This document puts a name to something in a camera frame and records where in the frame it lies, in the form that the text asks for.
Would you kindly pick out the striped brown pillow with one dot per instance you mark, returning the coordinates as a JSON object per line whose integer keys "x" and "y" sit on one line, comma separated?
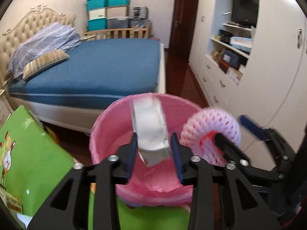
{"x": 44, "y": 62}

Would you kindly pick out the black television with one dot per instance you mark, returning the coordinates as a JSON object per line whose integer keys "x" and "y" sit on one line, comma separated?
{"x": 245, "y": 12}

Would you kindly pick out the white built-in wardrobe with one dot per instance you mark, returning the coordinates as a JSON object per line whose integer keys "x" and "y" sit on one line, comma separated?
{"x": 272, "y": 89}

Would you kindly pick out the white paper cup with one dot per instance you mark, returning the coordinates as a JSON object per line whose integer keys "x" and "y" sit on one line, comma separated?
{"x": 148, "y": 121}

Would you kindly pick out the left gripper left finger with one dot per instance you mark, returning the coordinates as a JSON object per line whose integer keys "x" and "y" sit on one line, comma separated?
{"x": 131, "y": 152}

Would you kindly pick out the white storage bin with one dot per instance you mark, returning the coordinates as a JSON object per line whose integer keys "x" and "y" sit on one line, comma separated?
{"x": 97, "y": 13}

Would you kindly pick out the teal storage bin top right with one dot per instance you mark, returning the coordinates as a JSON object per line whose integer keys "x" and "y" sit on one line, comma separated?
{"x": 119, "y": 0}

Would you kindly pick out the houndstooth bag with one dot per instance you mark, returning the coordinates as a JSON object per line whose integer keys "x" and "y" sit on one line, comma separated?
{"x": 138, "y": 12}

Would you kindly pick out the small pink foam fruit net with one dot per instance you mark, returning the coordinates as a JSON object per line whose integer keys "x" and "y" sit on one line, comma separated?
{"x": 199, "y": 132}

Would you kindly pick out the beige storage bin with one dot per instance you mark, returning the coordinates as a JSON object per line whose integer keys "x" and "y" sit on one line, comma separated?
{"x": 117, "y": 11}

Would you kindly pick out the teal storage bin top left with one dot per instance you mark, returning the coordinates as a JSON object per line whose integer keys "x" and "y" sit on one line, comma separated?
{"x": 96, "y": 4}

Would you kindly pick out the dark wood room door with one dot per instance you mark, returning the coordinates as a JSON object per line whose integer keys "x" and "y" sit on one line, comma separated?
{"x": 183, "y": 25}

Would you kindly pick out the pink lined trash bin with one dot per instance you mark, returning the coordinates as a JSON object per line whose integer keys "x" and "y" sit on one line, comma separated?
{"x": 149, "y": 186}

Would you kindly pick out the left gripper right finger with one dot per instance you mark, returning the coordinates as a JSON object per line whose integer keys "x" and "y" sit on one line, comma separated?
{"x": 177, "y": 157}

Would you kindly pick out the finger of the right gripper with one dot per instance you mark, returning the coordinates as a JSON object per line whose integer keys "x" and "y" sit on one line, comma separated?
{"x": 231, "y": 152}
{"x": 253, "y": 128}

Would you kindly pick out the teal storage bin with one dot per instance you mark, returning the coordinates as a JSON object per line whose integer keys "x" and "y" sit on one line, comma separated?
{"x": 97, "y": 24}
{"x": 96, "y": 4}
{"x": 119, "y": 0}

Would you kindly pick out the wooden crib rail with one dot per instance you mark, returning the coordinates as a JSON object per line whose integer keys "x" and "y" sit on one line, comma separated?
{"x": 124, "y": 33}

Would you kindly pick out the grey clear storage bin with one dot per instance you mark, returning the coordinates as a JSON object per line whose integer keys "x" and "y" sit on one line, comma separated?
{"x": 118, "y": 23}

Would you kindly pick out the beige tufted headboard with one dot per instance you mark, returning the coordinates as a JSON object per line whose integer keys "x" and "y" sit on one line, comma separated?
{"x": 29, "y": 24}

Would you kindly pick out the teal storage bin lower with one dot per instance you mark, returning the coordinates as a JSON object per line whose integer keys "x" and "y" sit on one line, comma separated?
{"x": 97, "y": 24}

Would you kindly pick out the blue mattress bed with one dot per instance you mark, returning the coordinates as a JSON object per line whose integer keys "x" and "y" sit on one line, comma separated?
{"x": 74, "y": 93}

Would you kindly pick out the lavender striped duvet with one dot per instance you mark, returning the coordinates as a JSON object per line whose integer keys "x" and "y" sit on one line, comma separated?
{"x": 52, "y": 37}

